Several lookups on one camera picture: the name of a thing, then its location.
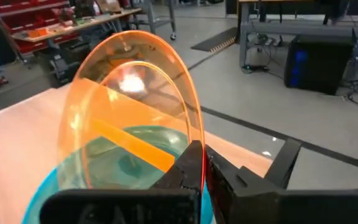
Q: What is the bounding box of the red bin shelving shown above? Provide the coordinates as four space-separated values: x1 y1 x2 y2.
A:
0 0 82 54

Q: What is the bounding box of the black floor cable ramp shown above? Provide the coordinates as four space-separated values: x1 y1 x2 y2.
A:
190 27 239 53

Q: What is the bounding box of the transparent orange plate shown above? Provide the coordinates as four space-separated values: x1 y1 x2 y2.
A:
56 30 206 200

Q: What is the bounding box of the grey cart with casters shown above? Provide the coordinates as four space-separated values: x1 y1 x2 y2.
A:
131 0 178 41

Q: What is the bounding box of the grey metal workbench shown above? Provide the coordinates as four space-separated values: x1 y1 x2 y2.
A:
237 0 358 68

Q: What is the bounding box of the black computer tower blue light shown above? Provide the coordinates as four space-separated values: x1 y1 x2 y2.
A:
283 33 357 96

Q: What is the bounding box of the transparent teal plate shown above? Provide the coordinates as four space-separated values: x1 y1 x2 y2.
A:
22 125 214 224

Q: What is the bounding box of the black power strip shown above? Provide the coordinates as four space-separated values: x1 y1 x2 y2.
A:
242 63 270 75

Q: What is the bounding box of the wooden workbench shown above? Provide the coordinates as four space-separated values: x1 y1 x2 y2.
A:
11 7 142 44

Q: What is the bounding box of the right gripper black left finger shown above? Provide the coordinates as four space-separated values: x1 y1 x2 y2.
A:
39 139 205 224

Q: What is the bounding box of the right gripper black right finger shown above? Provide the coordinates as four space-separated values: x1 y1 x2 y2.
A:
205 144 358 224

